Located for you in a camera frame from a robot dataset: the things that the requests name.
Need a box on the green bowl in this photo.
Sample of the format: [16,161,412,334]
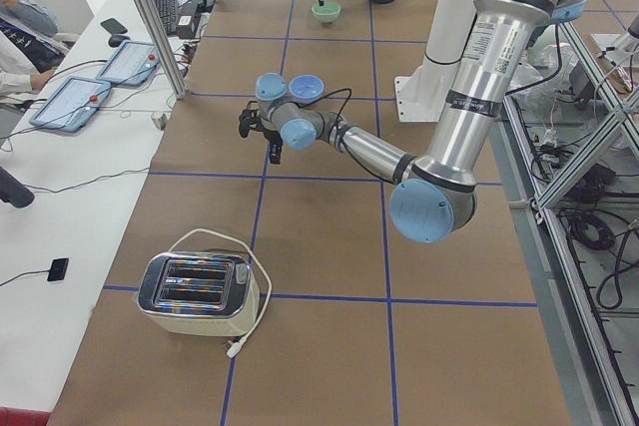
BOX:
[311,1,341,24]

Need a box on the blue bowl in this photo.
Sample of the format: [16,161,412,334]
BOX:
[289,74,324,105]

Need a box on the black keyboard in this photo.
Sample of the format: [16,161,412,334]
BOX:
[153,0,179,36]

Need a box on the far blue teach pendant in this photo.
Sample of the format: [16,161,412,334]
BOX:
[96,40,159,87]

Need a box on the blue teach pendant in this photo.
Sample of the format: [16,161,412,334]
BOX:
[29,76,112,133]
[96,40,159,87]

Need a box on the cream toaster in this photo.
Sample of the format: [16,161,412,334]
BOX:
[137,251,260,337]

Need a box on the black smartphone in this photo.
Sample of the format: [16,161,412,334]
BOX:
[100,18,128,35]

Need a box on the near blue teach pendant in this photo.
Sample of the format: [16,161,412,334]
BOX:
[29,76,112,133]

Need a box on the small black device on table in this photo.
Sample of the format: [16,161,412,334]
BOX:
[47,257,69,282]

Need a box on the seated person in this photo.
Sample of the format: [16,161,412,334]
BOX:
[1,0,70,105]

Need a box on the black wrist cable arm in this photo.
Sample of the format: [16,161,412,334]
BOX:
[247,88,353,148]

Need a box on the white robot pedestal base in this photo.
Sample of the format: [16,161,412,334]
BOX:
[395,0,476,123]

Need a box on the aluminium frame post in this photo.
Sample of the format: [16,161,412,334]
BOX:
[134,0,187,100]

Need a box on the white toaster power cable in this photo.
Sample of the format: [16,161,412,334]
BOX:
[168,227,274,359]

